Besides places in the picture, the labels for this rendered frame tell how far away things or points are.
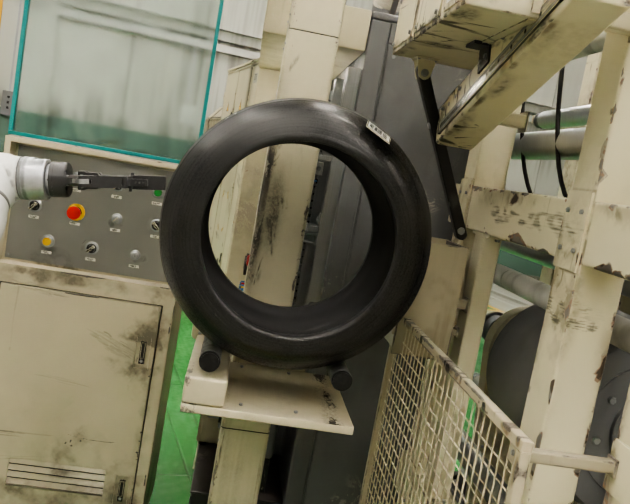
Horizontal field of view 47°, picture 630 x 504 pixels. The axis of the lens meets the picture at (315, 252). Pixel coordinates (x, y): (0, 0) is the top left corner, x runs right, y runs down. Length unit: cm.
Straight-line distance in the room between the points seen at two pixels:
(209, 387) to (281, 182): 58
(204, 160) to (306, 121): 22
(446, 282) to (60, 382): 119
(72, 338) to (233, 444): 62
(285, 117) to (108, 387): 116
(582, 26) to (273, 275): 97
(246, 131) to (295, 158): 40
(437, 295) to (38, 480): 135
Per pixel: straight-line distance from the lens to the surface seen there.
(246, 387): 170
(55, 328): 228
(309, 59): 184
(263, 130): 144
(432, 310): 185
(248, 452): 198
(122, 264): 226
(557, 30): 130
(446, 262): 184
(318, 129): 145
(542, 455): 114
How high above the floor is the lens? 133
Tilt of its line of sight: 7 degrees down
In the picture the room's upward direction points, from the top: 10 degrees clockwise
